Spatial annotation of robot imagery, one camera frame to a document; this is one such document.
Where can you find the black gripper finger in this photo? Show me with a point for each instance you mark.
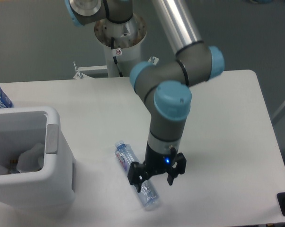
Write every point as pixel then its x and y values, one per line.
pixel 179 169
pixel 137 174

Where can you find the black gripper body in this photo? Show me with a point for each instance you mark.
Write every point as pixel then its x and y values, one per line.
pixel 156 163

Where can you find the clear plastic bottle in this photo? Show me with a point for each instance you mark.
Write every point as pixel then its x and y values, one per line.
pixel 148 196

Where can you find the white paper trash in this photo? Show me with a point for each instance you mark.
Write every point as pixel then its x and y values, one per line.
pixel 32 160

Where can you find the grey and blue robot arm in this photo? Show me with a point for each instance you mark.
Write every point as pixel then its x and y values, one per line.
pixel 164 90

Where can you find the white plastic trash can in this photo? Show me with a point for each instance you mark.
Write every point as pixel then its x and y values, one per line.
pixel 20 130

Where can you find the blue snack wrapper in bin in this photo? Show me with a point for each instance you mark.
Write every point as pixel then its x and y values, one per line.
pixel 12 169

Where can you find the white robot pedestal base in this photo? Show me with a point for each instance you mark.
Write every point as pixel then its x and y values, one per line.
pixel 122 48

